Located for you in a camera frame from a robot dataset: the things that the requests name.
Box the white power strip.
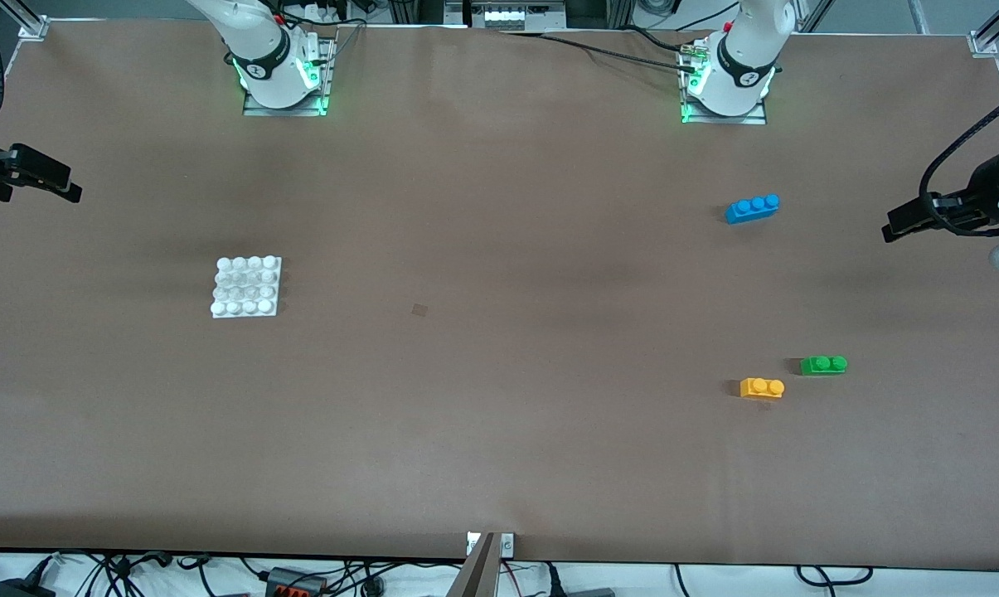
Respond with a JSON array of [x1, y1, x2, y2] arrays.
[[464, 0, 568, 32]]

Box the black looped floor cable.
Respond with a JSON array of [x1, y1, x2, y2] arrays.
[[796, 565, 875, 586]]

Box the grey angled beam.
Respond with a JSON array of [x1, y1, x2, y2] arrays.
[[448, 532, 500, 597]]

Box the blue three-stud block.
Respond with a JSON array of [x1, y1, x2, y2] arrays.
[[725, 194, 781, 225]]

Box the white studded base plate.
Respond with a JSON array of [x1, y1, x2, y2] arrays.
[[210, 255, 283, 319]]

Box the short black table cable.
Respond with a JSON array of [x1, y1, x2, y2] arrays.
[[623, 27, 695, 52]]

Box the long black table cable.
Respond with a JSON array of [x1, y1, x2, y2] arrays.
[[499, 30, 699, 71]]

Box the black orange terminal connector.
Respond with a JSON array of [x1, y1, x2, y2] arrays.
[[264, 567, 327, 597]]

